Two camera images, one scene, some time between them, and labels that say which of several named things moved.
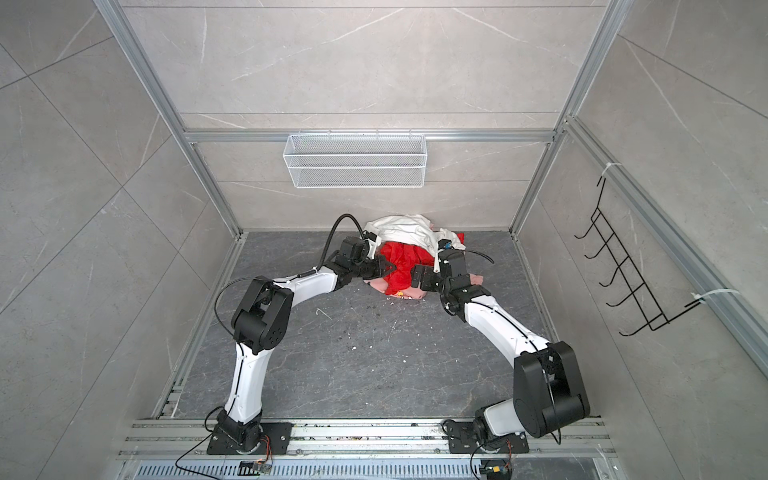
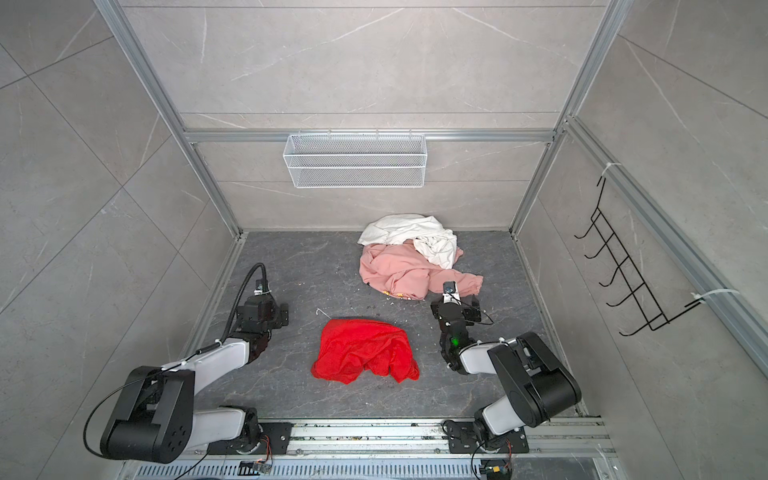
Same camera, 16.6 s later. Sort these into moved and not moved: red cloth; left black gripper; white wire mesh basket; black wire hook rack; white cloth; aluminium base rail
Moved: left black gripper; red cloth
Not moved: white cloth; aluminium base rail; black wire hook rack; white wire mesh basket
